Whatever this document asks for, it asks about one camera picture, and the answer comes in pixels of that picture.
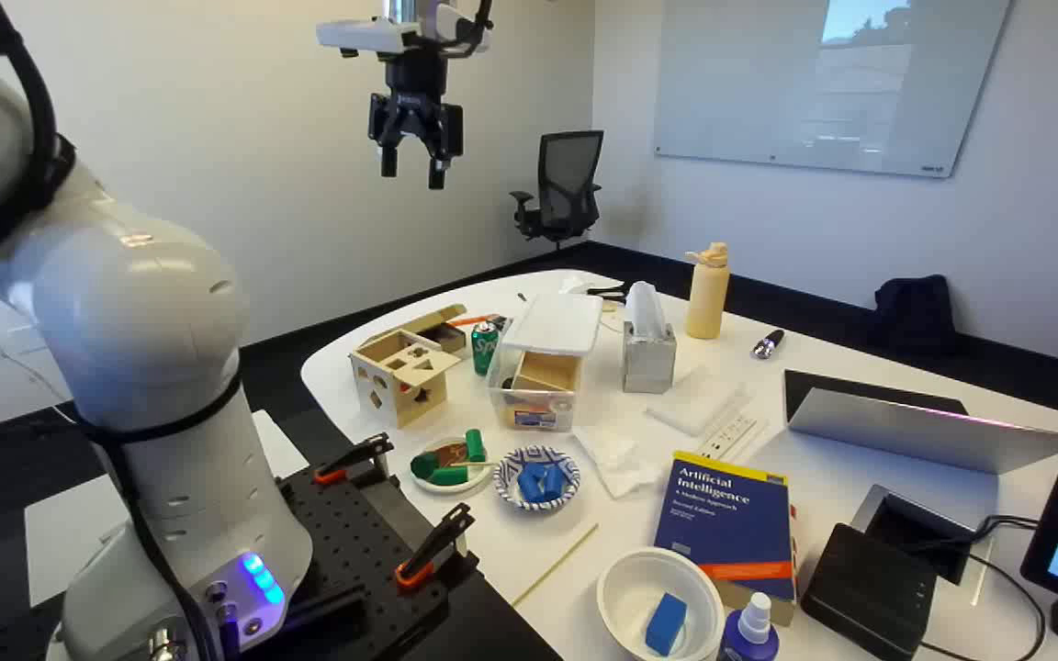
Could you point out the blue block in bowl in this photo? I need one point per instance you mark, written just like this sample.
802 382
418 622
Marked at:
540 479

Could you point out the grey tissue box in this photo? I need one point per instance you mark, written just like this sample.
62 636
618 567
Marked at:
648 360

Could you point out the blue patterned bowl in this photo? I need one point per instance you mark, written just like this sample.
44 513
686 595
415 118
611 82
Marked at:
510 485

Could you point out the black marker pen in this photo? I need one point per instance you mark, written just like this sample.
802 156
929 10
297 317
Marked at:
770 343

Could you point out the white bowl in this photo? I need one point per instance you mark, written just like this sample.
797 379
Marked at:
626 590

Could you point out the wooden shape sorter box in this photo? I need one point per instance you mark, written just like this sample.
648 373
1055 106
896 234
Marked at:
401 386

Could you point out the orange flat strip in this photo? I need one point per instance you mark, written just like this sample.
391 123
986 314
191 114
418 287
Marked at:
478 322

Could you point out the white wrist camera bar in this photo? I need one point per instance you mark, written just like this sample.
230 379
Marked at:
360 35

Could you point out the white cutting board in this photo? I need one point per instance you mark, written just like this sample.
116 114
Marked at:
554 322

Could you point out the black plastic spoon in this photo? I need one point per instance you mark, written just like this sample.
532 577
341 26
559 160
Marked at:
609 293

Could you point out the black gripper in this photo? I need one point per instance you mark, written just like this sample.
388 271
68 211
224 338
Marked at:
418 93

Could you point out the green wooden block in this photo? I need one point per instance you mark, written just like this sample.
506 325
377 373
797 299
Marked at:
424 464
451 475
477 447

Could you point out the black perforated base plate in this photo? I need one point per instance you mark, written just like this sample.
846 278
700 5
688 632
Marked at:
360 553

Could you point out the blue sponge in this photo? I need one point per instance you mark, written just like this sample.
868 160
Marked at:
666 625

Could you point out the grey framed black device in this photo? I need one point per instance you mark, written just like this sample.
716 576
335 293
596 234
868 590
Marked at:
919 535

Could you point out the yellow squeeze bottle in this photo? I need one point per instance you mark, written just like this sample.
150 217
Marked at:
708 299

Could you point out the blue book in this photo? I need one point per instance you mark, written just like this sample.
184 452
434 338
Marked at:
726 521

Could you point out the black box device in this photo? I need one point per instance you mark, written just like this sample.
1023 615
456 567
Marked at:
865 592

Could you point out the white plate with blocks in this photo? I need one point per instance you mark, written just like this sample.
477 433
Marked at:
478 475

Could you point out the clear plastic container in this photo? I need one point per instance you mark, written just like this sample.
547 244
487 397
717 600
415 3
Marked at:
540 397

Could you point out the black mesh office chair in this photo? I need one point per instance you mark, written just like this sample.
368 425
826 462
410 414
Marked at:
569 171

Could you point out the blue sanitizer bottle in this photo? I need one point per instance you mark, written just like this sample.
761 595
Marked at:
751 636

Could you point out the black backpack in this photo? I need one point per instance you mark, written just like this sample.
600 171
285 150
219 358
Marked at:
914 317

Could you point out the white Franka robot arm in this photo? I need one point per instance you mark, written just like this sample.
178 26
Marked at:
139 308

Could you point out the green can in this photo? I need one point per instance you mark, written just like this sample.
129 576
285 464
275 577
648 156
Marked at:
483 351

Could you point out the black orange clamp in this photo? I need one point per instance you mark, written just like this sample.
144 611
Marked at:
438 545
353 456

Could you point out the brown wooden block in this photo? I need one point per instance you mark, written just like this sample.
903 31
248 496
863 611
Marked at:
451 452

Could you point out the silver laptop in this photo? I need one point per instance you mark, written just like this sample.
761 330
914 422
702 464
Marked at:
919 426

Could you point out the wall whiteboard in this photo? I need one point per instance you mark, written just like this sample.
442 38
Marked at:
737 87

